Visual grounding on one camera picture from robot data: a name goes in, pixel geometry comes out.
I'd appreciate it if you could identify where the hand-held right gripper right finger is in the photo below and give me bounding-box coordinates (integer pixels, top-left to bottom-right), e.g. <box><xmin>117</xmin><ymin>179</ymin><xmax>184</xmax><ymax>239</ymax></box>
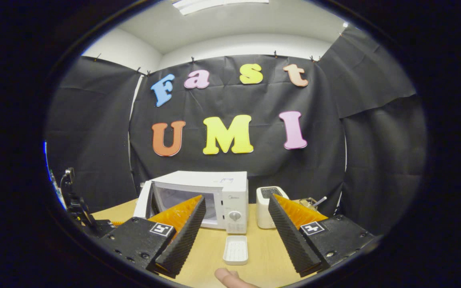
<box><xmin>268</xmin><ymin>194</ymin><xmax>377</xmax><ymax>278</ymax></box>

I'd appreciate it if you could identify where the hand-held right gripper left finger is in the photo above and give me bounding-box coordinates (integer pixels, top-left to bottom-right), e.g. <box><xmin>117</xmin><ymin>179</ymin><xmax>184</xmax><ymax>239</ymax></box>
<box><xmin>96</xmin><ymin>195</ymin><xmax>206</xmax><ymax>278</ymax></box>

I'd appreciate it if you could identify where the black backdrop cloth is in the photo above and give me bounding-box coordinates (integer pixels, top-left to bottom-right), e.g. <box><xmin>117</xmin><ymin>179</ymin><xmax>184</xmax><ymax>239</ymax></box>
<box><xmin>44</xmin><ymin>24</ymin><xmax>429</xmax><ymax>236</ymax></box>

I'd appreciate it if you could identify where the white rectangular dish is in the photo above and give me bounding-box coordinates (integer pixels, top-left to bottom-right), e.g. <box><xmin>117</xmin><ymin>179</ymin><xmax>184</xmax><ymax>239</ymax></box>
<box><xmin>223</xmin><ymin>235</ymin><xmax>249</xmax><ymax>266</ymax></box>

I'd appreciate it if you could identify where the white toaster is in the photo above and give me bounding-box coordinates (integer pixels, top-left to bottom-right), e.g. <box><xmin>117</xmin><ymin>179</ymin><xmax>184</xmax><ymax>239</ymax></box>
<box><xmin>256</xmin><ymin>186</ymin><xmax>289</xmax><ymax>229</ymax></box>

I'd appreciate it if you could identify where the wire mesh utensil holder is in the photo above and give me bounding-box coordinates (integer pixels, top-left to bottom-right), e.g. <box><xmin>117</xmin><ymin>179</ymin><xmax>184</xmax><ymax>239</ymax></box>
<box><xmin>299</xmin><ymin>196</ymin><xmax>328</xmax><ymax>209</ymax></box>

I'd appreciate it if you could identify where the white microwave oven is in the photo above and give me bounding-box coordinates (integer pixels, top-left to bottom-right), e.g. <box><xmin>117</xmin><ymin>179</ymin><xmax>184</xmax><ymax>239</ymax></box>
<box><xmin>133</xmin><ymin>171</ymin><xmax>249</xmax><ymax>234</ymax></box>

